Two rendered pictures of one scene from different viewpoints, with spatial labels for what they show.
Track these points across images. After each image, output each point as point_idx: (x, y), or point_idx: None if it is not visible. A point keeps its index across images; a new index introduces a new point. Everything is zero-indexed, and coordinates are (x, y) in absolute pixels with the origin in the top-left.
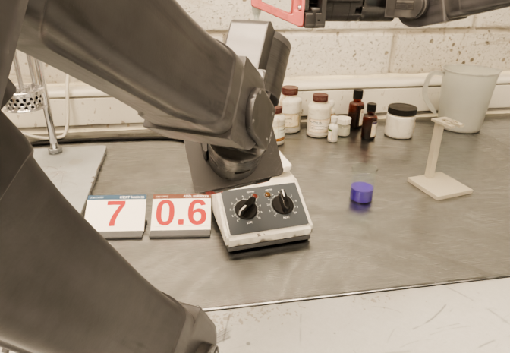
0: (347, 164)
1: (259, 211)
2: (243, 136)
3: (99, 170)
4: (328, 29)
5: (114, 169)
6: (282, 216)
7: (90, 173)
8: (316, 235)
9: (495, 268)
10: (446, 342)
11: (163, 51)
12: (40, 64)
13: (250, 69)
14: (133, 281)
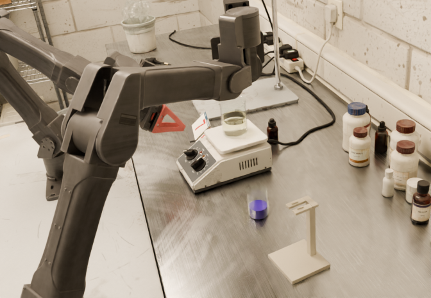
0: (328, 206)
1: (193, 160)
2: (67, 89)
3: (262, 108)
4: None
5: (268, 113)
6: (193, 170)
7: (253, 107)
8: (200, 197)
9: (169, 274)
10: (106, 242)
11: (25, 57)
12: (274, 33)
13: (67, 70)
14: (23, 100)
